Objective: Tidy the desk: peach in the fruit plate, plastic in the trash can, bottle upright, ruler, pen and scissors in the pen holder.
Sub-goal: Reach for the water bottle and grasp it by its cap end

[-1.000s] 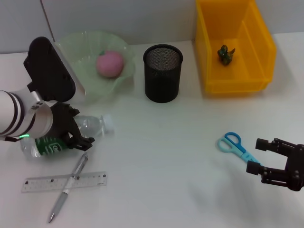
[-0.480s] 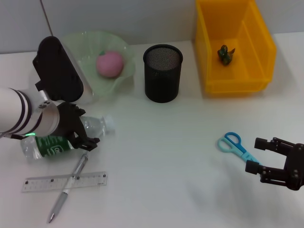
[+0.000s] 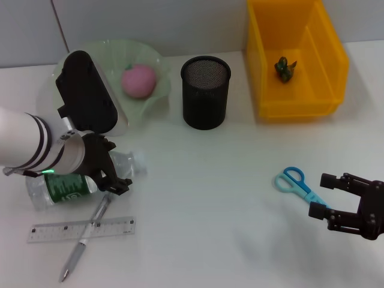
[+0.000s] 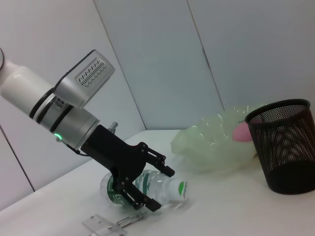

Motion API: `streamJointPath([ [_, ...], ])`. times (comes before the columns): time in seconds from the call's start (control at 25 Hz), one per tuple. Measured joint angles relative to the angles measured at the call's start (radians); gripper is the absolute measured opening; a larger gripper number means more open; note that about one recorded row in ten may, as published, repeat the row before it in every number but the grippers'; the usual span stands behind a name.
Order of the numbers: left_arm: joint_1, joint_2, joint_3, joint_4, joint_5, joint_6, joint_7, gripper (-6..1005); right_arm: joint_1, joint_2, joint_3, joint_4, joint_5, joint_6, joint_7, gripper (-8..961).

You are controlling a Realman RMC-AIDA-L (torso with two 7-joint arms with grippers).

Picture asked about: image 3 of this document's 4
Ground pink peach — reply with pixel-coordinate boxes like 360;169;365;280
121;63;157;99

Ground yellow plastic bin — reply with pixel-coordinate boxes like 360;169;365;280
246;0;350;118

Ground silver ballpoint pen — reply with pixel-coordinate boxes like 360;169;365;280
58;191;113;283

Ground blue scissors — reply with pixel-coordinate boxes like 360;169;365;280
274;166;334;211

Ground green glass fruit plate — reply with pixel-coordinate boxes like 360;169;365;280
52;38;172;128

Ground clear water bottle green label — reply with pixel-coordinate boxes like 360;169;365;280
25;151;148;212

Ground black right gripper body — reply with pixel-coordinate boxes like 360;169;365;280
358;179;384;241

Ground black mesh pen holder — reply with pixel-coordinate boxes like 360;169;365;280
181;55;232;131

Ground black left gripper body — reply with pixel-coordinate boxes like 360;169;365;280
79;133;120;184

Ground transparent plastic ruler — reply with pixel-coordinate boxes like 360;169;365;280
27;216;136;244

